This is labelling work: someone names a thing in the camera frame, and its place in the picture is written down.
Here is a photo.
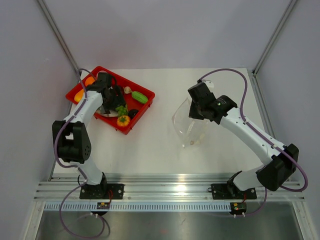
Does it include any grey toy fish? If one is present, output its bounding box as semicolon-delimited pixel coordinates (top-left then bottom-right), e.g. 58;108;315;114
95;106;118;118

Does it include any green grape bunch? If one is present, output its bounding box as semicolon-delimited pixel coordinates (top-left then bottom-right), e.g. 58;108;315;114
115;105;128;117

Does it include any orange bell pepper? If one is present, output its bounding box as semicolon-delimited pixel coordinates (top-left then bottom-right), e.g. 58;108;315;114
116;115;131;128

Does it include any clear zip top bag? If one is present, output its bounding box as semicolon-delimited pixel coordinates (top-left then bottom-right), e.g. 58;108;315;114
171;98;209;149

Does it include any green bitter gourd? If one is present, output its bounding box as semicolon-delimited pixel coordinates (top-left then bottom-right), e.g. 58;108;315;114
131;91;149;104

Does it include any dark purple eggplant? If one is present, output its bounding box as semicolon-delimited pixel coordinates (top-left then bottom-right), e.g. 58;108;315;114
128;109;139;119

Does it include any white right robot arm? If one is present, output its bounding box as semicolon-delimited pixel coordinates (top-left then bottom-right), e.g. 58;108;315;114
188;82;299;199

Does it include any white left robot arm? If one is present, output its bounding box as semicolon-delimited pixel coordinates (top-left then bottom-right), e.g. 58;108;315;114
52;72;126;200

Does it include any white garlic bulb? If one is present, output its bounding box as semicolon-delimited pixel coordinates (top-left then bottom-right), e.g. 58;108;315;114
123;86;132;94

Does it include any orange fruit upper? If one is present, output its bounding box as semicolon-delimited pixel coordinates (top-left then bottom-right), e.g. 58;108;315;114
84;76;96;87

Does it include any yellow orange mango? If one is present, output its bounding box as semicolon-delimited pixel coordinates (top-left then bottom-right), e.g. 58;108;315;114
73;89;84;103

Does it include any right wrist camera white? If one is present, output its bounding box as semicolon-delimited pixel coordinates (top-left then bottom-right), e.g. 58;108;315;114
202;79;215;89

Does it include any right aluminium corner post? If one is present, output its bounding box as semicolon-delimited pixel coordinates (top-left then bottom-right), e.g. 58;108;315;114
252;0;300;77

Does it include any aluminium corner post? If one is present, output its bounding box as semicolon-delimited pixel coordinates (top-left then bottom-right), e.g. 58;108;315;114
252;0;300;77
35;0;80;73

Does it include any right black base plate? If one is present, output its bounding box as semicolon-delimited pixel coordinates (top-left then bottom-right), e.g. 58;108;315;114
207;183;257;200

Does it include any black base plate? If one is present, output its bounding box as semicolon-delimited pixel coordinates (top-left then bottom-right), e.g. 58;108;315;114
207;183;257;200
79;183;125;200

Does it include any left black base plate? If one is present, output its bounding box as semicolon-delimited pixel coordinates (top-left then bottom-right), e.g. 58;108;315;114
79;183;125;200

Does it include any aluminium rail frame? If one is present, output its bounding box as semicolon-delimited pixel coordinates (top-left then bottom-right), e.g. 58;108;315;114
32;69;306;203

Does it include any left aluminium corner post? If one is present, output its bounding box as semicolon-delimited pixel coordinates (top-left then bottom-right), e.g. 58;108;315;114
35;0;80;73

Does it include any white slotted cable duct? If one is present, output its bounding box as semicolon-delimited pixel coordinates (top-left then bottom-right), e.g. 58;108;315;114
44;201;231;212

